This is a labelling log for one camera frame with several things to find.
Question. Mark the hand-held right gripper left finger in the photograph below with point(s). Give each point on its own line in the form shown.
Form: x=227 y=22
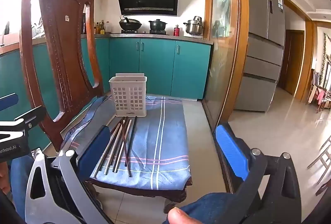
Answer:
x=94 y=154

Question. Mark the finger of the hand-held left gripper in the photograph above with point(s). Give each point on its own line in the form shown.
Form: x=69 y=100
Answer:
x=9 y=101
x=33 y=115

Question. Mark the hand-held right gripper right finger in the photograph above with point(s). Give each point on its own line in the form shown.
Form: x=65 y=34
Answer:
x=231 y=154

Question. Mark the pile of mixed chopsticks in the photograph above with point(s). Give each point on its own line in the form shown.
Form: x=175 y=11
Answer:
x=121 y=136

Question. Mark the white plastic utensil basket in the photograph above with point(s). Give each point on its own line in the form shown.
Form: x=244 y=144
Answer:
x=128 y=94

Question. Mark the person's left hand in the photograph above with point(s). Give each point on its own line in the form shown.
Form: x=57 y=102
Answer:
x=4 y=177

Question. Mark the person's right hand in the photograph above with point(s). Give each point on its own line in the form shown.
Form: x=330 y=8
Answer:
x=181 y=217

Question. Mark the carved dark wooden chair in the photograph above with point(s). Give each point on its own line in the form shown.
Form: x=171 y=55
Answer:
x=64 y=58

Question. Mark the blue plaid cloth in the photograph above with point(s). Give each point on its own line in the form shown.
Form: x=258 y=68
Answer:
x=168 y=136

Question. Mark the white dish rack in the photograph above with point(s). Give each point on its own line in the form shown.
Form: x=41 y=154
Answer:
x=38 y=29

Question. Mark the light wooden stool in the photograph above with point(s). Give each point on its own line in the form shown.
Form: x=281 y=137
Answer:
x=322 y=159

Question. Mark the clothes on wooden rack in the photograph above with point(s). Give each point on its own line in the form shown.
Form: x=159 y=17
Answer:
x=320 y=94

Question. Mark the teal lower kitchen cabinets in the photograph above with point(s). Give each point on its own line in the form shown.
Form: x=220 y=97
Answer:
x=157 y=66

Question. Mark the wooden framed glass sliding door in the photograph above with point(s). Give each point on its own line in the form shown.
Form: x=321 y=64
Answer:
x=222 y=45

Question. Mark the row of condiment bottles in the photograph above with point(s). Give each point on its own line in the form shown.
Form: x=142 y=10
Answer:
x=102 y=29

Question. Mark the brown wooden room door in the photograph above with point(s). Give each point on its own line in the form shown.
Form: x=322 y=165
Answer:
x=292 y=61

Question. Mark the grey multi-door refrigerator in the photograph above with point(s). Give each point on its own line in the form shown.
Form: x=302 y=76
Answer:
x=261 y=45

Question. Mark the stainless steel stock pot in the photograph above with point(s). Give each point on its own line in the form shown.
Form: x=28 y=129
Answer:
x=194 y=27

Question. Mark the black wok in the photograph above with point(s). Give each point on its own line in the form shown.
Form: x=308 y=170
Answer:
x=130 y=24

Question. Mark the red bottle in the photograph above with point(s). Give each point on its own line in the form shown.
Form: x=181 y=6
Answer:
x=176 y=31

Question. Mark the grey kitchen countertop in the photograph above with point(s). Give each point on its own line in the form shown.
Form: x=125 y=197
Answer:
x=160 y=36

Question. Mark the black gas stove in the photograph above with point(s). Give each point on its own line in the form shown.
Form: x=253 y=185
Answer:
x=155 y=32

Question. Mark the black lidded cooking pot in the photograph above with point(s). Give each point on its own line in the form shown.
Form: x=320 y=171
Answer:
x=157 y=25

